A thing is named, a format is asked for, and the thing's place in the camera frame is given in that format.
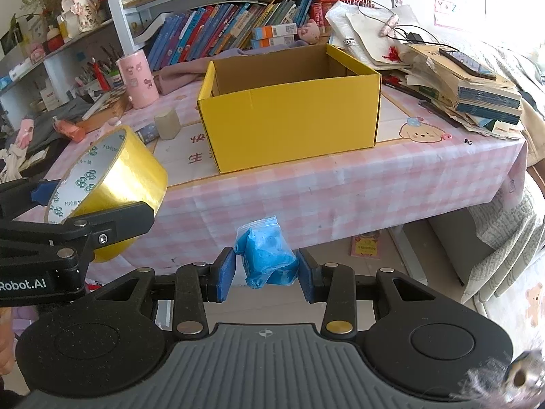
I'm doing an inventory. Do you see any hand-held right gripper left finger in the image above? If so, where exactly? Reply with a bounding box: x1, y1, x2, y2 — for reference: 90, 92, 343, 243
89, 247, 237, 336

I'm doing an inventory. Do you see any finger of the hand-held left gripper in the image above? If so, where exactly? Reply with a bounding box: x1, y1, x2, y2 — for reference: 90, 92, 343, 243
0, 201, 155, 261
0, 179, 61, 219

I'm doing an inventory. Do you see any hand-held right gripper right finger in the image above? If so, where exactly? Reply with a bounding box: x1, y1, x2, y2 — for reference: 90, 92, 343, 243
296, 247, 442, 336

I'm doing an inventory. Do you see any yellow tape roll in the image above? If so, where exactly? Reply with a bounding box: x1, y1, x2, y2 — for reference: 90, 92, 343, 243
45, 125, 169, 263

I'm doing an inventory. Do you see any blue plastic packet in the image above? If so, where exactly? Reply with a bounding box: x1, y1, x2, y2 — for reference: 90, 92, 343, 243
233, 215, 299, 289

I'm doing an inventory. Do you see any yellow cardboard box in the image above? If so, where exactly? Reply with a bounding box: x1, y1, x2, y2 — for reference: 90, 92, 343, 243
197, 44, 382, 175

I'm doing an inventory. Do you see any white printed clothing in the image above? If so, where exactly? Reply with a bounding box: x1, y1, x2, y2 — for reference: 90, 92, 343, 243
0, 145, 26, 184

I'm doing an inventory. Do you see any pink flat pouch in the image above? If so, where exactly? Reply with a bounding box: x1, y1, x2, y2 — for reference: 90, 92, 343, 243
15, 118, 35, 148

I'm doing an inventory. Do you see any pink booklet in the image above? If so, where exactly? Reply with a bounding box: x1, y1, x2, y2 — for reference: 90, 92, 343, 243
350, 232, 381, 259

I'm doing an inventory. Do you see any orange pink bottle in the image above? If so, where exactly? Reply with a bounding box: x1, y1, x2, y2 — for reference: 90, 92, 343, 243
53, 116, 88, 142

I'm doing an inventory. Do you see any grey cloth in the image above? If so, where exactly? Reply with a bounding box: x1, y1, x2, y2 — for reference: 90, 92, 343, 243
13, 98, 92, 154

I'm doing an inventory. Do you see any pink checked tablecloth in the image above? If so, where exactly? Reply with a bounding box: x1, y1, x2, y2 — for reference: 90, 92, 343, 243
15, 70, 529, 273

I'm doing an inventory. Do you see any wooden chess board box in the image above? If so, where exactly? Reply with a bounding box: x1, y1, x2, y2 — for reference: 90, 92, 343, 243
81, 87, 130, 133

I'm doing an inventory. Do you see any beige eraser block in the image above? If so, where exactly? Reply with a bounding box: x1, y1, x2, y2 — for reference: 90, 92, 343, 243
154, 108, 180, 140

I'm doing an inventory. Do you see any pen holder with pens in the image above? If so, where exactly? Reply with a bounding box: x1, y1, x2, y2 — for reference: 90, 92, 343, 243
74, 45, 124, 94

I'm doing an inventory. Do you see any pink cylindrical container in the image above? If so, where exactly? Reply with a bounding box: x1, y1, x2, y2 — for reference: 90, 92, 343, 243
116, 50, 159, 110

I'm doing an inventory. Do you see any mauve cloth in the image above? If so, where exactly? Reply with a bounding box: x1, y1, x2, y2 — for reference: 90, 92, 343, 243
153, 40, 307, 94

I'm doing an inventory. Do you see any white shelf unit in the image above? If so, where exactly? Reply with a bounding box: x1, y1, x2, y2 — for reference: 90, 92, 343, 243
0, 0, 403, 116

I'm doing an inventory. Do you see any white bunny doll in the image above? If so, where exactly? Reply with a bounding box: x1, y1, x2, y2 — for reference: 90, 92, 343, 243
70, 0, 100, 32

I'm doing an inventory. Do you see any grey patterned bedding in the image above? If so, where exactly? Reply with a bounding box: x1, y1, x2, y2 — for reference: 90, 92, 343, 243
468, 170, 545, 303

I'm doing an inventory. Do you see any row of colourful books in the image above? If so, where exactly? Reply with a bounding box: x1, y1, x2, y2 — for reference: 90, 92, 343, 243
147, 0, 316, 71

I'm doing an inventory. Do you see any bear print mat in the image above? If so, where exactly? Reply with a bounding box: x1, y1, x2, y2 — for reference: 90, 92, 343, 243
462, 273, 545, 352

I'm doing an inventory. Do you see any fluffy charm with metal bell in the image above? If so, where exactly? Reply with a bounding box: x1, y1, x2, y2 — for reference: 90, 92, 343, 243
466, 349, 545, 405

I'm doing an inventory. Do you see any orange and white box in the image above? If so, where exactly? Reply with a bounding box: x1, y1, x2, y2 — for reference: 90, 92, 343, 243
250, 36, 295, 49
251, 23, 297, 40

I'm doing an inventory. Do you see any pink pig plush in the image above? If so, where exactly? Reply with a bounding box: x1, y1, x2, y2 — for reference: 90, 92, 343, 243
297, 19, 326, 45

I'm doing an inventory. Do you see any pile of white bags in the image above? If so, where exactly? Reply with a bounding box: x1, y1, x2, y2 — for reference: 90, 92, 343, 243
326, 1, 431, 71

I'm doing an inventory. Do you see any stack of worn books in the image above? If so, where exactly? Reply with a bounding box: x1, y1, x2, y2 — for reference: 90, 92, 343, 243
402, 45, 524, 140

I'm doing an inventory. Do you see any small pink patterned tube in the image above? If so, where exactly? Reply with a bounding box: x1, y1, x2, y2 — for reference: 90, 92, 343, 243
380, 14, 400, 37

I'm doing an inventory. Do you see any black smartphone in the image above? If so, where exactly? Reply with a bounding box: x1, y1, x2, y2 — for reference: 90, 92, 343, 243
438, 48, 498, 81

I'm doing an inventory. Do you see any black charger cable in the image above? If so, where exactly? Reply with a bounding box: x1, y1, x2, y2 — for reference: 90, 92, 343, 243
362, 0, 452, 52

